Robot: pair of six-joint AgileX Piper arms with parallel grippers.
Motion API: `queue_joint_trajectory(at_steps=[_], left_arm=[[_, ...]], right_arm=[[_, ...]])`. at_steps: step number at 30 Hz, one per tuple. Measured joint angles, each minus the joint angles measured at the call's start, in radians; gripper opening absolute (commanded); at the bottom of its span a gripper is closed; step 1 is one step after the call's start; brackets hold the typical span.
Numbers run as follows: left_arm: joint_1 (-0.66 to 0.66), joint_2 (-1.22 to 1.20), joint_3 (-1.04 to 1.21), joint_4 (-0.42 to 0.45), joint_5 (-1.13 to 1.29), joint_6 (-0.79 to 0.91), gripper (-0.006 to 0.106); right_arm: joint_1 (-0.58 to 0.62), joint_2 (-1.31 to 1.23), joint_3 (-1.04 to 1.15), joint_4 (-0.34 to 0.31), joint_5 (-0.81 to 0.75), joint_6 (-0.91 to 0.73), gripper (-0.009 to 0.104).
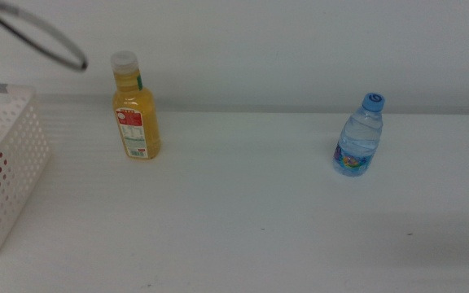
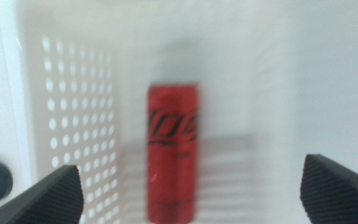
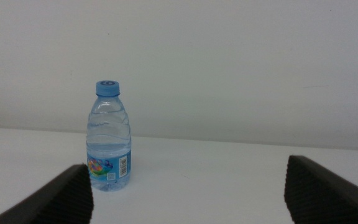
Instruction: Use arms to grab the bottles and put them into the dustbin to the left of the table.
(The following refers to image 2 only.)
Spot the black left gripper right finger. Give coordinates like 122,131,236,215
300,154,358,224

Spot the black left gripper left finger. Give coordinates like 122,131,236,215
0,164,85,224

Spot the red soda can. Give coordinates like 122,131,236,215
146,82,200,224

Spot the white perforated plastic basket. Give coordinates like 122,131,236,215
0,0,358,224

